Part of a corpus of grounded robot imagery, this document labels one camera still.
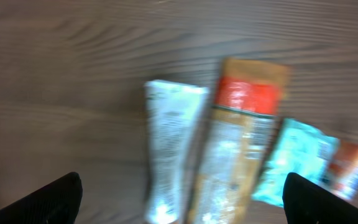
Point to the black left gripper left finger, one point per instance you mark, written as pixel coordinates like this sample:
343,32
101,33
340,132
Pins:
56,203

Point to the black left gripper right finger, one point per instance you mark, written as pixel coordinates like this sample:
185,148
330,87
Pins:
307,203

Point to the teal snack packet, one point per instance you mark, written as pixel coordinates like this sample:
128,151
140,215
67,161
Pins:
300,148

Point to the orange pasta packet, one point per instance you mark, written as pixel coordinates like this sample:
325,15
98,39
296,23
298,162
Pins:
243,116

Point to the red white small packet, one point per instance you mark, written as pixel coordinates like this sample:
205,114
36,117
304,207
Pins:
341,176

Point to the white tube gold cap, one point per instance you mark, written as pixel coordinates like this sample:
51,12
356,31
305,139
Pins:
173,113

